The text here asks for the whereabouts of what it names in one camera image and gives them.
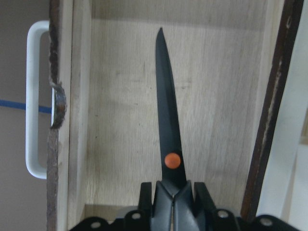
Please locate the white drawer handle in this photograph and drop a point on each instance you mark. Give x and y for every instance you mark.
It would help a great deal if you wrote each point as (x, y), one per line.
(32, 98)

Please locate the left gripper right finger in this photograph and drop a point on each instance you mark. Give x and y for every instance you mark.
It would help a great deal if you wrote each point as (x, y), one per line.
(220, 219)

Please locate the grey orange scissors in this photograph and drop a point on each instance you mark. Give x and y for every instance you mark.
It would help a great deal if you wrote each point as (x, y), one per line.
(173, 200)

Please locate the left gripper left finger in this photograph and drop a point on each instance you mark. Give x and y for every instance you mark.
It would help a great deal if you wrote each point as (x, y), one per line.
(134, 220)

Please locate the wooden drawer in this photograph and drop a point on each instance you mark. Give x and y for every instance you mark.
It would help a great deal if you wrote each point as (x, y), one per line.
(104, 142)

